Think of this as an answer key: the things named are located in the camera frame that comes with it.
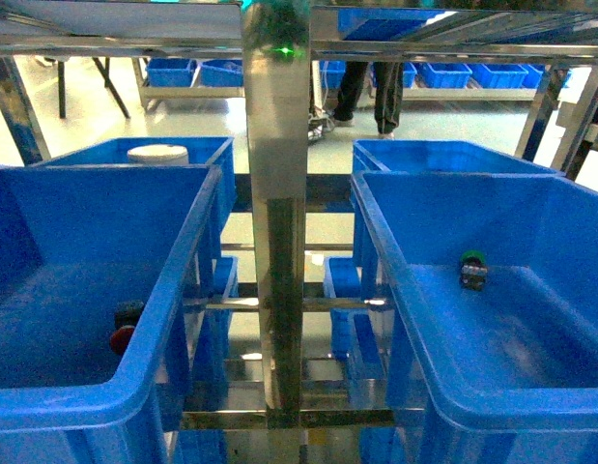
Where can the right rear blue bin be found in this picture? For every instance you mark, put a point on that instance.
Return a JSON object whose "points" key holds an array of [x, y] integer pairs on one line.
{"points": [[418, 156]]}

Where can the blue bin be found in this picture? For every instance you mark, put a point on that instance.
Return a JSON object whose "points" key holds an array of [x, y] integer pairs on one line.
{"points": [[418, 156], [74, 242], [205, 150], [511, 371]]}

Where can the steel rack upright post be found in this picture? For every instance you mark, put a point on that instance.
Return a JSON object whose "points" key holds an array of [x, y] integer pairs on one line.
{"points": [[276, 67]]}

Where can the stacked blue bins background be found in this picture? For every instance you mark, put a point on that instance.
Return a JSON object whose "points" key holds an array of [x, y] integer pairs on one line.
{"points": [[228, 73]]}

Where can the white round container lid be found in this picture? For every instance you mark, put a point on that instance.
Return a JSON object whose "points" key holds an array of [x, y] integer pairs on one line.
{"points": [[159, 154]]}

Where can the red push button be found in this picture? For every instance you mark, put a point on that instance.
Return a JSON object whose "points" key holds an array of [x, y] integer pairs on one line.
{"points": [[126, 318]]}

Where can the left rear blue bin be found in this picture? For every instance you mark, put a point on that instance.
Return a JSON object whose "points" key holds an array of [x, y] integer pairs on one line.
{"points": [[205, 150]]}

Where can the green push button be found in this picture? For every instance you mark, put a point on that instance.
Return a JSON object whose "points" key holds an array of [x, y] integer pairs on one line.
{"points": [[473, 270]]}

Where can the right front blue bin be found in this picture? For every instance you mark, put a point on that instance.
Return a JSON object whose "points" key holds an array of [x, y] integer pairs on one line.
{"points": [[511, 371]]}

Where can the left front blue bin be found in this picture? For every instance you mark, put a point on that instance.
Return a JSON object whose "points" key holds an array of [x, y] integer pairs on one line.
{"points": [[74, 242]]}

